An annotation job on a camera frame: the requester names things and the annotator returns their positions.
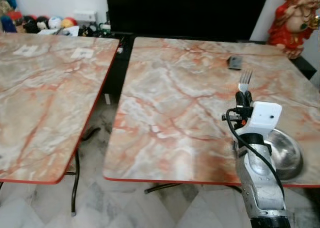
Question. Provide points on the silver metal fork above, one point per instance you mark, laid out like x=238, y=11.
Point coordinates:
x=245, y=83

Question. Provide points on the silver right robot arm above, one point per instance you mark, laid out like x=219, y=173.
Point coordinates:
x=257, y=178

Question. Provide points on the small dark flat card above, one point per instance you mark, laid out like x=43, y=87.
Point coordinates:
x=235, y=62

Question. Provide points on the stainless steel bowl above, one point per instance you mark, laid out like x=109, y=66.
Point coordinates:
x=286, y=155

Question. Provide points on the red laughing buddha statue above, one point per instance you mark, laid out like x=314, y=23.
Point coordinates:
x=292, y=25

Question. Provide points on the black television screen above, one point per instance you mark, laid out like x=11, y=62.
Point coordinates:
x=190, y=10

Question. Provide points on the black straight metal table leg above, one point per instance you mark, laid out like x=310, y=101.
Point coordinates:
x=162, y=187

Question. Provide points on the white paper sticker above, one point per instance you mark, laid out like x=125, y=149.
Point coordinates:
x=82, y=53

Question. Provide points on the white rectangular box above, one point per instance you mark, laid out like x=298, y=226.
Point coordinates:
x=86, y=16

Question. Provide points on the black curved metal table leg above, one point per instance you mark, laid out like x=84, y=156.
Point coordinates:
x=76, y=183

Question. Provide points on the orange and yellow doll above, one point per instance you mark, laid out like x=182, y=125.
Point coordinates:
x=69, y=23

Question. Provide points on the white and blue doll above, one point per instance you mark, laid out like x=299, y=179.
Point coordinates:
x=55, y=22

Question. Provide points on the black haired small doll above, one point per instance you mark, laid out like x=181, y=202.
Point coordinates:
x=42, y=23
x=29, y=25

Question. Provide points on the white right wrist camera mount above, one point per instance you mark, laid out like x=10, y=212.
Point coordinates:
x=265, y=117

